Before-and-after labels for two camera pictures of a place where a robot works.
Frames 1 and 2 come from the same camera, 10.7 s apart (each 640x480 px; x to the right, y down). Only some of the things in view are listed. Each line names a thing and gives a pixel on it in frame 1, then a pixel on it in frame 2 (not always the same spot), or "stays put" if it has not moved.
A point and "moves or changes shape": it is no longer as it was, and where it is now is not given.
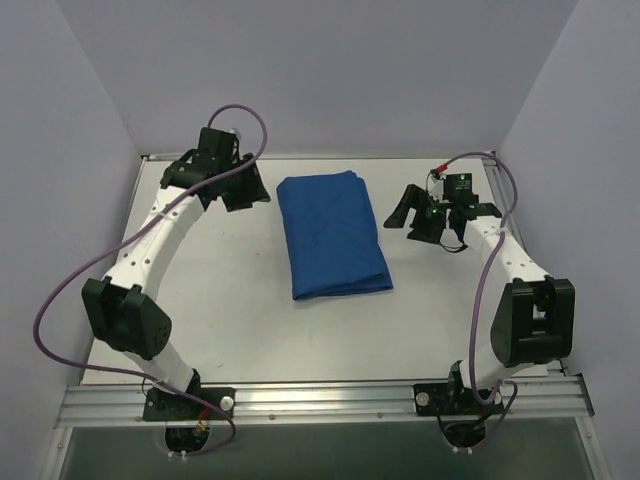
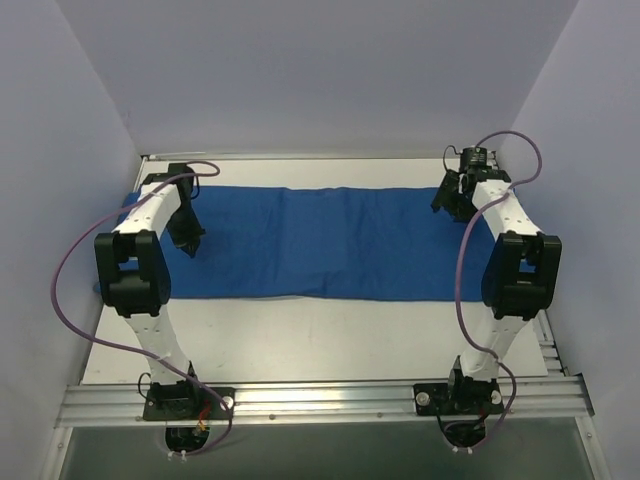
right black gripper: [430, 220] -> [447, 196]
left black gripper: [242, 185] -> [186, 235]
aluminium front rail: [565, 398] stays put
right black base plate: [445, 399] stays put
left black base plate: [161, 405] stays put
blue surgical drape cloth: [333, 247] moves or changes shape
